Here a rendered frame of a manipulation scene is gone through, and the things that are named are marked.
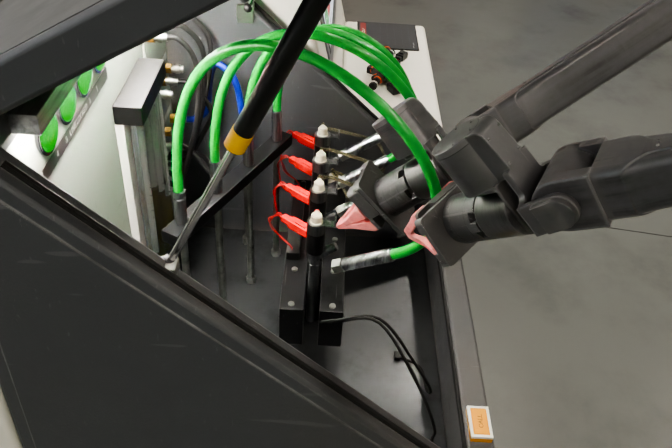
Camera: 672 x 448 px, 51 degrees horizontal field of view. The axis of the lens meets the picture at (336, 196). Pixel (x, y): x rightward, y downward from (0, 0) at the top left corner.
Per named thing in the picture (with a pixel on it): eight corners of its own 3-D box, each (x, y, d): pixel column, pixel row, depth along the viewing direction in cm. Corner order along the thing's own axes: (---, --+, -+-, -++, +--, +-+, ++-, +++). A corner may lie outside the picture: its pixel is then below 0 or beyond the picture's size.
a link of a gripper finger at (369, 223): (323, 189, 106) (368, 161, 101) (354, 221, 108) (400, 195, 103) (309, 217, 101) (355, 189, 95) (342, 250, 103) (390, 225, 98)
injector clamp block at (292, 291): (338, 375, 118) (344, 311, 109) (278, 371, 118) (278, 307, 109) (341, 241, 145) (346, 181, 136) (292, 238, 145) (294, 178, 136)
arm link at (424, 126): (504, 145, 89) (490, 138, 97) (452, 70, 87) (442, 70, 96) (426, 201, 90) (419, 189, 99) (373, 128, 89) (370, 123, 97)
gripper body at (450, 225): (409, 222, 79) (449, 215, 72) (465, 172, 84) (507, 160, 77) (441, 269, 80) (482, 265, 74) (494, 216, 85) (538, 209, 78)
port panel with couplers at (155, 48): (177, 178, 122) (160, 6, 104) (157, 177, 122) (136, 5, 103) (191, 137, 133) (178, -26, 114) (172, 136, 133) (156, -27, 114)
